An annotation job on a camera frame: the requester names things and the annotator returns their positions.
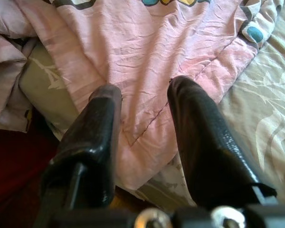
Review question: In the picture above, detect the pink bear print blanket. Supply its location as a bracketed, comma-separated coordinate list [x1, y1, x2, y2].
[0, 0, 283, 190]

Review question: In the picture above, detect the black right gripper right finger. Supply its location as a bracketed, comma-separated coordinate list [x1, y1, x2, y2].
[167, 75, 278, 209]

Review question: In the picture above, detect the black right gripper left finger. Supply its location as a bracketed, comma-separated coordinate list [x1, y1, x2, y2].
[39, 85, 123, 212]

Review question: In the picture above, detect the bed with beige floral sheet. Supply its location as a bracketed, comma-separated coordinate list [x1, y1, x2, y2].
[18, 0, 285, 209]

